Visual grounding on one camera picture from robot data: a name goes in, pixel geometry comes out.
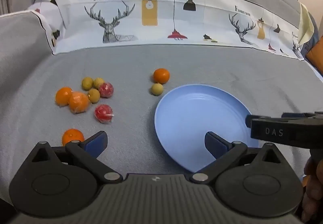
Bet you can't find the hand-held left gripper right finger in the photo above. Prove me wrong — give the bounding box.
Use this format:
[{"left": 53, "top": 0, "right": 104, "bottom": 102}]
[{"left": 190, "top": 132, "right": 282, "bottom": 184}]

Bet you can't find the grey printed pillow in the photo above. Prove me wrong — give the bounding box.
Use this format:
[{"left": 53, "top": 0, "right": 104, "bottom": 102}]
[{"left": 0, "top": 2, "right": 60, "bottom": 144}]

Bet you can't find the plastic-wrapped orange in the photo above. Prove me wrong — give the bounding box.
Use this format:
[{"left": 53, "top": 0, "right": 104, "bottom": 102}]
[{"left": 68, "top": 91, "right": 90, "bottom": 114}]

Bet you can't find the orange pillow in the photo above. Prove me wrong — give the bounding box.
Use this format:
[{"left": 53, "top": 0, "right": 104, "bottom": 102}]
[{"left": 305, "top": 36, "right": 323, "bottom": 75}]

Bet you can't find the person's right hand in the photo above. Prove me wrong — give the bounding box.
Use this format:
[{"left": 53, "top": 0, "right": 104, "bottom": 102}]
[{"left": 301, "top": 157, "right": 323, "bottom": 223}]

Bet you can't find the cream cloth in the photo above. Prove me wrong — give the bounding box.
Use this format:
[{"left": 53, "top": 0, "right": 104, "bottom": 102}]
[{"left": 298, "top": 3, "right": 315, "bottom": 45}]

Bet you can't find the red plastic-wrapped ball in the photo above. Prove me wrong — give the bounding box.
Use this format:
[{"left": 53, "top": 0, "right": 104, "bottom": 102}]
[
  {"left": 98, "top": 82, "right": 114, "bottom": 98},
  {"left": 94, "top": 104, "right": 113, "bottom": 124}
]

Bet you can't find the light blue plate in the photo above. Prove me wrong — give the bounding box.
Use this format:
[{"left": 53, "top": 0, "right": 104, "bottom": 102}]
[{"left": 154, "top": 84, "right": 259, "bottom": 173}]

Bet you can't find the grey bed sheet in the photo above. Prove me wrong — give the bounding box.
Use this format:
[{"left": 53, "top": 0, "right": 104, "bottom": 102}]
[{"left": 0, "top": 42, "right": 323, "bottom": 224}]

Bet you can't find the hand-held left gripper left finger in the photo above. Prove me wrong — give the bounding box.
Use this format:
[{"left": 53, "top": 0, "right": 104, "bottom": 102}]
[{"left": 30, "top": 131, "right": 124, "bottom": 185}]

